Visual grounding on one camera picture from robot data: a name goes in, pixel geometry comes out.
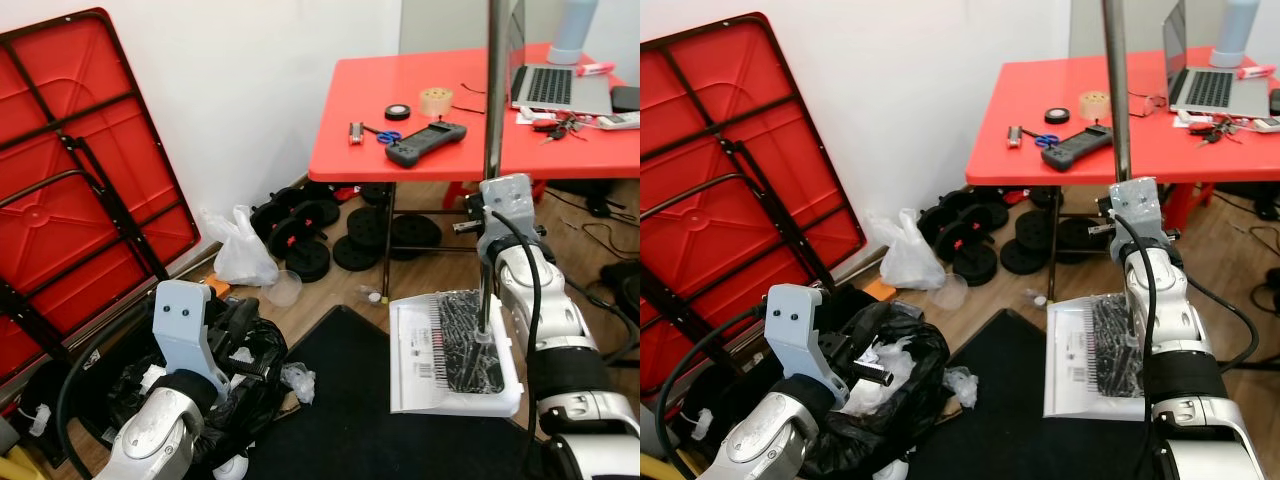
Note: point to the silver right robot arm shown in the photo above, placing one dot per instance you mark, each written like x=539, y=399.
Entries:
x=1165, y=310
x=545, y=300

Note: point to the black floor mat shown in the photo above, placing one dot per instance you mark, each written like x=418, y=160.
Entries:
x=350, y=430
x=1000, y=440

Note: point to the red plastic stool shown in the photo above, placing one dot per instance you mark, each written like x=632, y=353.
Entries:
x=458, y=190
x=1190, y=200

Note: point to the small orange box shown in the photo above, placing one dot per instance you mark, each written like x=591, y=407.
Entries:
x=878, y=291
x=215, y=290

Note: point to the black weight plate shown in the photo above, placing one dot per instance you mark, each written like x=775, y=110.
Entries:
x=950, y=215
x=1078, y=233
x=970, y=262
x=415, y=232
x=368, y=228
x=308, y=262
x=290, y=215
x=1030, y=228

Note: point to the crumpled white paper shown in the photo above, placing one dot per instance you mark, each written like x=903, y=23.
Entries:
x=152, y=378
x=890, y=360

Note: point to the clear plastic cup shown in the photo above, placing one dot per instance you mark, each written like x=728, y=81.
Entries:
x=283, y=290
x=950, y=292

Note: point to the white plastic bag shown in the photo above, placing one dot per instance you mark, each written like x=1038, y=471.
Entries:
x=905, y=262
x=240, y=260

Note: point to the dark grey handheld controller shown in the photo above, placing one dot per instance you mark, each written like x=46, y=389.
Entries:
x=425, y=147
x=1075, y=150

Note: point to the black bin bag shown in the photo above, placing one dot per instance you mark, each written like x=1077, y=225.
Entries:
x=245, y=420
x=900, y=440

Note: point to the crumpled clear plastic wrap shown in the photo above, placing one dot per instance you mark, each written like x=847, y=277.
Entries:
x=962, y=385
x=298, y=380

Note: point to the black tape roll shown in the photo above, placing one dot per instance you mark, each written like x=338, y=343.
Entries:
x=1048, y=115
x=390, y=111

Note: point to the bunch of keys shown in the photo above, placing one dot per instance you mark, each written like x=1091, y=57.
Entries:
x=555, y=125
x=1220, y=130

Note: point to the silver laptop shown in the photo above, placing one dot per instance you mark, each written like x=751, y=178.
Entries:
x=560, y=90
x=1220, y=92

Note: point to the pink marker pen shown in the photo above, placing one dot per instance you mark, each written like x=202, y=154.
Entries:
x=1257, y=72
x=597, y=70

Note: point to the black box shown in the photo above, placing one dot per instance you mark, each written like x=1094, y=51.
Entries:
x=627, y=99

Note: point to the red folded table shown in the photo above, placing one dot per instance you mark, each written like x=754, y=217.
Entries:
x=700, y=80
x=60, y=70

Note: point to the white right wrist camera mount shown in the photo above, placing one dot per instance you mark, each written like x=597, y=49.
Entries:
x=1138, y=205
x=508, y=200

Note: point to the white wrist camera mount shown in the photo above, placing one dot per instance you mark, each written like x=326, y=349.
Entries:
x=508, y=200
x=792, y=325
x=180, y=320
x=1138, y=205

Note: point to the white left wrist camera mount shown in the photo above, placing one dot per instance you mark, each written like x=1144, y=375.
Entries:
x=180, y=320
x=792, y=325

